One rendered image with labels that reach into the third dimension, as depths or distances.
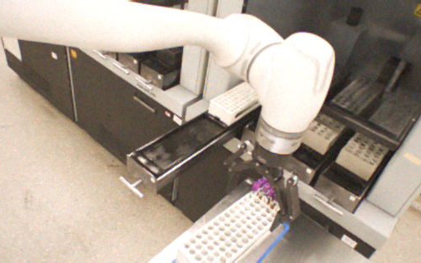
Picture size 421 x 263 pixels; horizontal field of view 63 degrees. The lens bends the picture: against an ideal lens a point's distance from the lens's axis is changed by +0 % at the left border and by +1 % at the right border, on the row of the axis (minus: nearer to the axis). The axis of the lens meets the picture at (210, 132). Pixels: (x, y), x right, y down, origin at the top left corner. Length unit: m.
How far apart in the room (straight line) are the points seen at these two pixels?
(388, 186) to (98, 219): 1.36
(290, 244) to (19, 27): 0.76
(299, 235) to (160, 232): 1.04
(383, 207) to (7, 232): 1.63
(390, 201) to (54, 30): 1.08
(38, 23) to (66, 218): 1.63
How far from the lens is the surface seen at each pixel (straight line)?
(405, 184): 1.19
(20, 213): 2.03
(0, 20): 0.37
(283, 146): 0.64
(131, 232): 1.87
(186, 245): 0.80
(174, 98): 1.44
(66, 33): 0.39
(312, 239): 0.97
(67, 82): 2.19
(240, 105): 1.25
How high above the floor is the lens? 1.55
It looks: 39 degrees down
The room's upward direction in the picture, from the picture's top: 11 degrees clockwise
